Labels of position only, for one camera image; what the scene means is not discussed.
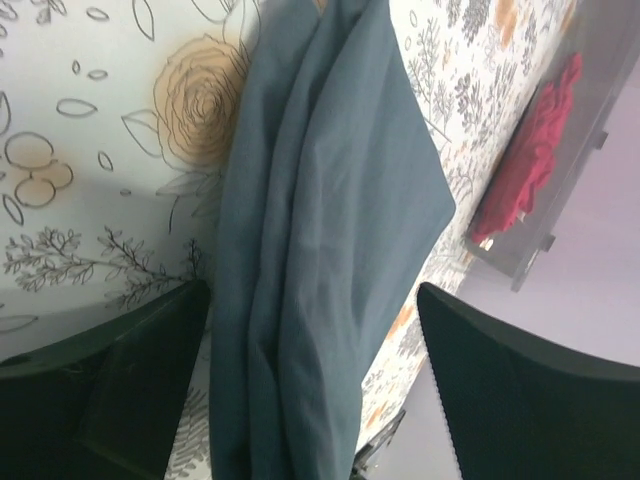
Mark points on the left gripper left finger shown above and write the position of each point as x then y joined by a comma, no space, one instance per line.
105,403

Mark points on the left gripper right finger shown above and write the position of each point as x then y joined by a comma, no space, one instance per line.
518,406

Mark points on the blue-grey t shirt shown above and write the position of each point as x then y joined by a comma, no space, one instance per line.
333,198

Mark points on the pink t shirt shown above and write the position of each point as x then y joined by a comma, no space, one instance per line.
529,160

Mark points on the floral table cloth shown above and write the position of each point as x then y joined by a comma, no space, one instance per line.
117,123

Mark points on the clear plastic bin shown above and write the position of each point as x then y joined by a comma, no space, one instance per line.
606,34

